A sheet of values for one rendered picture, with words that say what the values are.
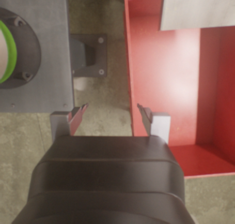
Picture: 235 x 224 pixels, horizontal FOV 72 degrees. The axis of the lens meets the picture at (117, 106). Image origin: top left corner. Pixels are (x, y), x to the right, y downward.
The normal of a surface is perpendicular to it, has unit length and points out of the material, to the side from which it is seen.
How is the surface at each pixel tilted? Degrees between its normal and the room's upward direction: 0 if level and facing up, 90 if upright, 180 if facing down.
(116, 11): 0
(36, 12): 0
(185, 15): 30
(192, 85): 0
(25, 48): 73
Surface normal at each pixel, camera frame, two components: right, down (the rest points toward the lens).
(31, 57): 0.90, 0.28
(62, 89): 0.00, 0.28
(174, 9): 0.04, 0.72
